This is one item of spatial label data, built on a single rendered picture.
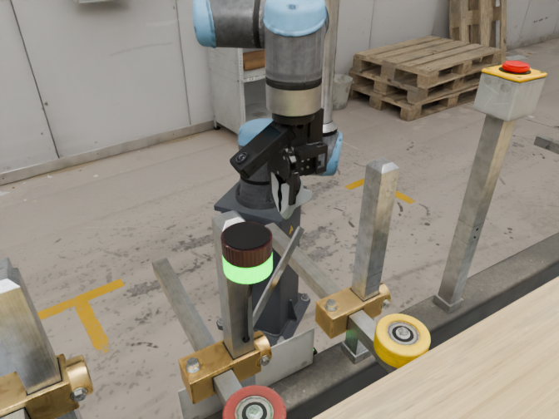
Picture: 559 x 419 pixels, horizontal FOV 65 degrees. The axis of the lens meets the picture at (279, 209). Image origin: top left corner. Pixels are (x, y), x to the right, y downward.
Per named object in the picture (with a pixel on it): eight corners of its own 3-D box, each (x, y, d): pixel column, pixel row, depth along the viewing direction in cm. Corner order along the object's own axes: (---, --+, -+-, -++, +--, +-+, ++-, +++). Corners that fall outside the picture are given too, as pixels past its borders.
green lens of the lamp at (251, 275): (215, 261, 54) (214, 247, 53) (258, 246, 57) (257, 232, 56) (236, 290, 50) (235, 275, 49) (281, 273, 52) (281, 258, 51)
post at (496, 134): (432, 301, 99) (482, 110, 74) (447, 293, 101) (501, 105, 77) (447, 314, 96) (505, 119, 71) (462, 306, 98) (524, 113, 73)
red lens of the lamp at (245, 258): (214, 245, 53) (212, 230, 52) (257, 230, 55) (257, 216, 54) (235, 273, 49) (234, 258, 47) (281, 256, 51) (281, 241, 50)
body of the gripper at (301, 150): (327, 175, 78) (331, 110, 72) (286, 188, 75) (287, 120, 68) (303, 159, 84) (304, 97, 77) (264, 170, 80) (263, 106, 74)
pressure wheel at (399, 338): (367, 396, 68) (375, 347, 62) (368, 355, 75) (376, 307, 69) (419, 406, 67) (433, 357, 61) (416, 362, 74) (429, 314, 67)
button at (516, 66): (494, 72, 71) (497, 62, 70) (510, 69, 73) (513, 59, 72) (516, 79, 68) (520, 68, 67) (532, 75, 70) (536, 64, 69)
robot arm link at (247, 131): (244, 160, 159) (241, 114, 150) (290, 163, 157) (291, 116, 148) (234, 179, 147) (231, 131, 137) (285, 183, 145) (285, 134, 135)
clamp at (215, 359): (181, 379, 68) (177, 358, 65) (258, 344, 74) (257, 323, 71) (195, 408, 64) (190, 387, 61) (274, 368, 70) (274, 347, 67)
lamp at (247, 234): (225, 349, 63) (214, 229, 52) (259, 334, 66) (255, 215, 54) (244, 379, 59) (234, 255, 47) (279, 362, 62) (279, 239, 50)
